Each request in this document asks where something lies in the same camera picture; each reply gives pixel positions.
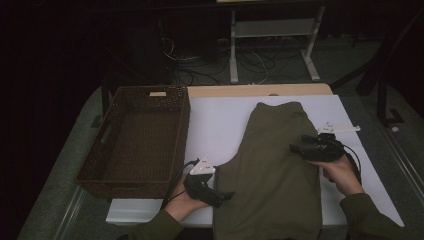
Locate hand-held gripper cable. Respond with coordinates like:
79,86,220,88
341,142,363,185
160,159,200,210

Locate olive green pants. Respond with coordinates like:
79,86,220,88
212,101,324,240

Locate white board sheet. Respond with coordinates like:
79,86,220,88
105,94,405,229

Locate black post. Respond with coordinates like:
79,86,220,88
100,77,112,116

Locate right hand-held gripper cable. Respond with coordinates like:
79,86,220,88
341,142,363,185

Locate white metal desk frame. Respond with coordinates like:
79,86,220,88
229,5,326,84

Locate person's left hand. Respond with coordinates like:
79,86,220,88
163,174,210,223

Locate tangle of floor cables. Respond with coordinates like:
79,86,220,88
159,35,278,86

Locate black metal stand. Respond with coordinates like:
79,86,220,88
329,9,424,128

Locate person's right hand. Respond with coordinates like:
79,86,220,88
308,154,366,197

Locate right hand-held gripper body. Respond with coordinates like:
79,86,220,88
301,121,362,164

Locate left hand-held gripper cable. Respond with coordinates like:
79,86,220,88
160,159,200,210

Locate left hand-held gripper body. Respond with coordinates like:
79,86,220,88
183,156,225,209

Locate brown woven basket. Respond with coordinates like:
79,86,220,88
75,85,192,200

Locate metal rail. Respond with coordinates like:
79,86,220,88
53,185,86,240
379,128,424,205

